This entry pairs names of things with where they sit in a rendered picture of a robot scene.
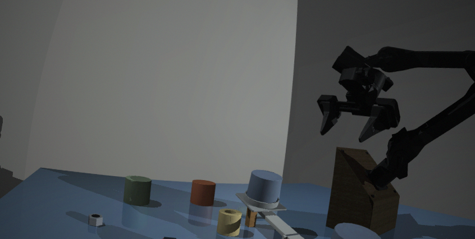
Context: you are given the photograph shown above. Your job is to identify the grey hex nut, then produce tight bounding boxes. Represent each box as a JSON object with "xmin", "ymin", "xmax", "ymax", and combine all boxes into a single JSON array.
[{"xmin": 88, "ymin": 213, "xmax": 103, "ymax": 226}]

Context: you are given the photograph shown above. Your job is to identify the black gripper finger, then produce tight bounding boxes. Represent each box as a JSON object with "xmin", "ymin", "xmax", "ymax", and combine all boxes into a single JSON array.
[
  {"xmin": 320, "ymin": 101, "xmax": 338, "ymax": 136},
  {"xmin": 359, "ymin": 105, "xmax": 391, "ymax": 143}
]

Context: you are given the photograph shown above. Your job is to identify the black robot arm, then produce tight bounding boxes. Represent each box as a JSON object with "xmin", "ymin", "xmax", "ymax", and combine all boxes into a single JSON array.
[{"xmin": 332, "ymin": 46, "xmax": 475, "ymax": 191}]

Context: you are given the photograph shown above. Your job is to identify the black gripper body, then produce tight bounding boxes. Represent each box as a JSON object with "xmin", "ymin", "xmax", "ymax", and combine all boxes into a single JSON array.
[{"xmin": 317, "ymin": 83, "xmax": 400, "ymax": 128}]

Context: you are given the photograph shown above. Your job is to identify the reddish-brown cylinder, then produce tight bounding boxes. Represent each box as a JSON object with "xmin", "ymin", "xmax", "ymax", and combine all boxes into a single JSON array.
[{"xmin": 190, "ymin": 180, "xmax": 216, "ymax": 206}]

